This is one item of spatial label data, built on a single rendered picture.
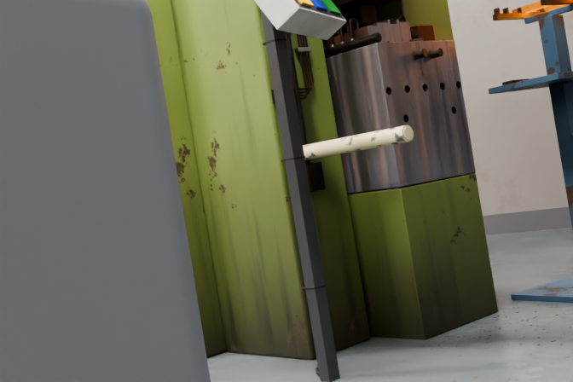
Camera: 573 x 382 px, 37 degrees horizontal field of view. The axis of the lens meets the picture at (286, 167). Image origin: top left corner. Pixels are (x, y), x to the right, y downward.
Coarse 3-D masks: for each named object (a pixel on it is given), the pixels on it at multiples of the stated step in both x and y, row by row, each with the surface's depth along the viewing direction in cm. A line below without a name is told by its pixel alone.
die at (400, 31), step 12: (372, 24) 271; (384, 24) 271; (396, 24) 275; (408, 24) 279; (336, 36) 277; (348, 36) 273; (360, 36) 269; (384, 36) 271; (396, 36) 275; (408, 36) 278
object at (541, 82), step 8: (560, 72) 273; (568, 72) 275; (528, 80) 282; (536, 80) 279; (544, 80) 277; (552, 80) 275; (560, 80) 283; (568, 80) 290; (496, 88) 294; (504, 88) 291; (512, 88) 288; (520, 88) 290; (528, 88) 298; (536, 88) 308
